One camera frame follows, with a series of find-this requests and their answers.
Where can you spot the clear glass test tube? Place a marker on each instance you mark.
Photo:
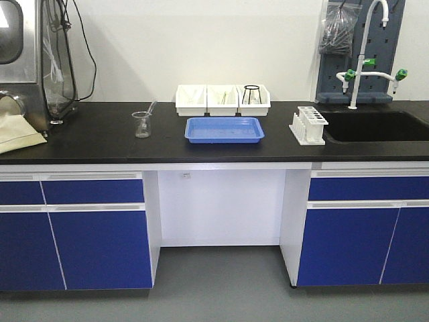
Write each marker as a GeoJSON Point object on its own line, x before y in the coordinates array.
{"type": "Point", "coordinates": [151, 108]}

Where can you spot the white test tube rack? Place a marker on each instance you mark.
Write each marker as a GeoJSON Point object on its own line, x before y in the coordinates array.
{"type": "Point", "coordinates": [307, 126]}

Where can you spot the plastic bag of tubes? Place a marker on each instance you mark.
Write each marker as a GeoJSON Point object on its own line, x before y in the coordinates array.
{"type": "Point", "coordinates": [338, 28]}

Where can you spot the grey pegboard drying rack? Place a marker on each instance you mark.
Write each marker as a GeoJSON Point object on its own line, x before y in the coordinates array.
{"type": "Point", "coordinates": [329, 88]}

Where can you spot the blue plastic tray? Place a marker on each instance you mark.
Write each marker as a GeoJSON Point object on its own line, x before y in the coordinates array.
{"type": "Point", "coordinates": [223, 130]}

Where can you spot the middle white storage bin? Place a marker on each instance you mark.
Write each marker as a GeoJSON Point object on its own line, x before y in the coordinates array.
{"type": "Point", "coordinates": [214, 97]}

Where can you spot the white storage bin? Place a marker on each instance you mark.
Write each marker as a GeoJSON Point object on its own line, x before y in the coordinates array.
{"type": "Point", "coordinates": [260, 110]}
{"type": "Point", "coordinates": [191, 100]}
{"type": "Point", "coordinates": [214, 97]}

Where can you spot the left white storage bin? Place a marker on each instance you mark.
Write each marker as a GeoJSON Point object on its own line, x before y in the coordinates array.
{"type": "Point", "coordinates": [191, 100]}

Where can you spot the yellow green plastic spatulas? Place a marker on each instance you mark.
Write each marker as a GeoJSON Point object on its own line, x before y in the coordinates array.
{"type": "Point", "coordinates": [224, 97]}

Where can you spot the right white storage bin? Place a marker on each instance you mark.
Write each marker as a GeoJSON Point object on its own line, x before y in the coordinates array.
{"type": "Point", "coordinates": [260, 110]}

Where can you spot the clear glass beaker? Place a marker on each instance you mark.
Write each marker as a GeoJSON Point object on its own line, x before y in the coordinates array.
{"type": "Point", "coordinates": [142, 124]}

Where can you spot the black lab sink basin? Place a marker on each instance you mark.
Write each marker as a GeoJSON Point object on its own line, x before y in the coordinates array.
{"type": "Point", "coordinates": [392, 126]}

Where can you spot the white gooseneck lab faucet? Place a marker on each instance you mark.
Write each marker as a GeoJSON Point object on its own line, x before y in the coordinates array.
{"type": "Point", "coordinates": [372, 78]}

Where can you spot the blue right cabinet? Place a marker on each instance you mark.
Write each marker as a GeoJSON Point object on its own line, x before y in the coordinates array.
{"type": "Point", "coordinates": [365, 230]}

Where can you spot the blue cabinet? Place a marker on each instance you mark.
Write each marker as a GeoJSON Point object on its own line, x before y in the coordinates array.
{"type": "Point", "coordinates": [74, 232]}
{"type": "Point", "coordinates": [365, 230]}

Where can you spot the blue left cabinet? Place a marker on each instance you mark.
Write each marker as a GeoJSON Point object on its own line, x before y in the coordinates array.
{"type": "Point", "coordinates": [74, 232]}

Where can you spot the stainless steel lab machine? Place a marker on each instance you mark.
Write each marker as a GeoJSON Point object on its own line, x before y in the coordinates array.
{"type": "Point", "coordinates": [36, 65]}

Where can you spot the beige cloth bag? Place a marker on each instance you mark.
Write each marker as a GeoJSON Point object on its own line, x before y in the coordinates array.
{"type": "Point", "coordinates": [17, 133]}

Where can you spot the black wire tripod stand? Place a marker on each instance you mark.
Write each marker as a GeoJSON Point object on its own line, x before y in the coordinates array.
{"type": "Point", "coordinates": [252, 95]}

